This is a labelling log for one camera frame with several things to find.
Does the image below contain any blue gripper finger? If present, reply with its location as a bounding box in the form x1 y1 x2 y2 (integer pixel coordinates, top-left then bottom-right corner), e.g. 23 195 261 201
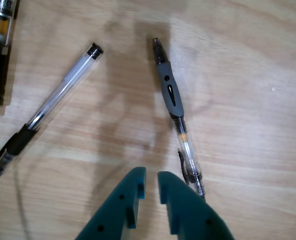
74 166 147 240
157 171 236 240

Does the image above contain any grey grip retractable pen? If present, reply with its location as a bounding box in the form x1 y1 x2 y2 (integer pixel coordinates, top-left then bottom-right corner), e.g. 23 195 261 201
152 37 206 202

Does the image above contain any clear stick pen black cap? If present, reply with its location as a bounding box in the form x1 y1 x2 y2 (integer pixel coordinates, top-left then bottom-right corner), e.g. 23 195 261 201
0 42 105 181

